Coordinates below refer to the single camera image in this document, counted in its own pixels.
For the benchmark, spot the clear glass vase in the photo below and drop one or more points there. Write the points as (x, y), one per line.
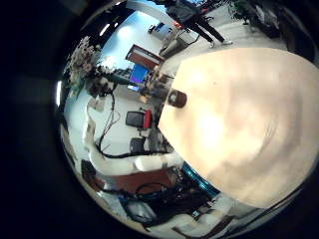
(177, 99)

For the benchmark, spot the blue lit computer monitor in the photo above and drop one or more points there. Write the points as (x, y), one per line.
(139, 75)

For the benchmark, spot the black office chair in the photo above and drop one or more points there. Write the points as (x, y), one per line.
(138, 145)

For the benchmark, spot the red brown wall cabinet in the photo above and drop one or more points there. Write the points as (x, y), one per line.
(144, 56)

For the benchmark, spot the person in dark clothes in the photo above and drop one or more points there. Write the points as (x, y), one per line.
(196, 20)

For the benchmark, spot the teal aluminium frame rail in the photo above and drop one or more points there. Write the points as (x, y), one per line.
(199, 181)

